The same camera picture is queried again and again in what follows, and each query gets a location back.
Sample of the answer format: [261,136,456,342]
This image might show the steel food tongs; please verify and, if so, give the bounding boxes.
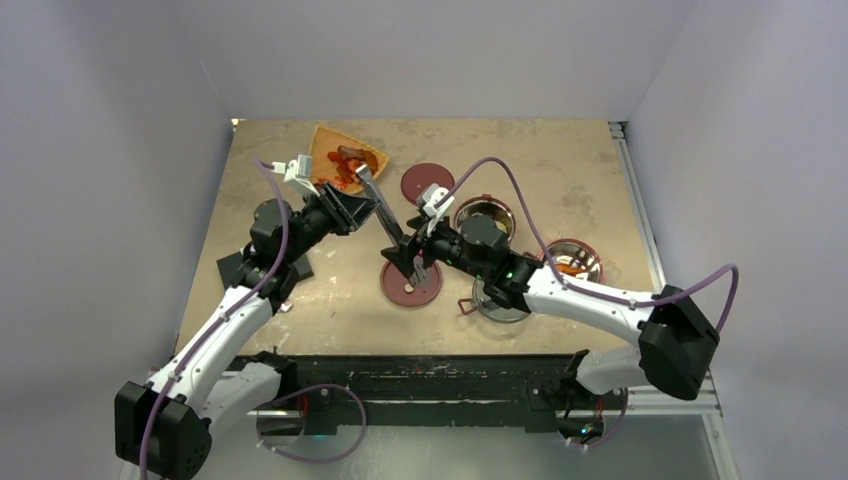
[355,164,427,286]

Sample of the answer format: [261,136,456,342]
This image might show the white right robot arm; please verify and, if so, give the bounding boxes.
[381,217,720,407]

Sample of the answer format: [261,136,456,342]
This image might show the black network switch box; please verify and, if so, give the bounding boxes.
[216,251,314,289]

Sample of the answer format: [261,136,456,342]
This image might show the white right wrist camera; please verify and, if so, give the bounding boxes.
[416,183,455,238]

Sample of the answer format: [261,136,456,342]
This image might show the glass lid with red clasp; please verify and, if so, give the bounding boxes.
[457,279,529,324]

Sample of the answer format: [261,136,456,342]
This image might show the woven bamboo basket tray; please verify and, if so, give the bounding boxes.
[309,126,389,194]

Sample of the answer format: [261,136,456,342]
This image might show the red white shrimp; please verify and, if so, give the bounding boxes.
[317,176,347,190]

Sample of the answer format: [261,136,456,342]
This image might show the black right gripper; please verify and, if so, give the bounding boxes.
[382,210,490,282]

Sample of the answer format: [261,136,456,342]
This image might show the orange fried chicken wing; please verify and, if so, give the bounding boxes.
[556,263,592,278]

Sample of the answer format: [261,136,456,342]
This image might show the dark red steel lunch pot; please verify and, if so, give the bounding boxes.
[453,194,516,238]

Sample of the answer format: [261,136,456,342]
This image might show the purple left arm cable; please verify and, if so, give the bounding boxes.
[137,158,368,475]

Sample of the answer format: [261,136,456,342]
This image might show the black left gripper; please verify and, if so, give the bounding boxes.
[282,180,379,265]

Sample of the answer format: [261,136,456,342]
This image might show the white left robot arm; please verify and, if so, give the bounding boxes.
[114,184,381,479]

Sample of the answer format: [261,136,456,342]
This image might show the dark red round lid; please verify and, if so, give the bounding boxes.
[400,162,455,205]

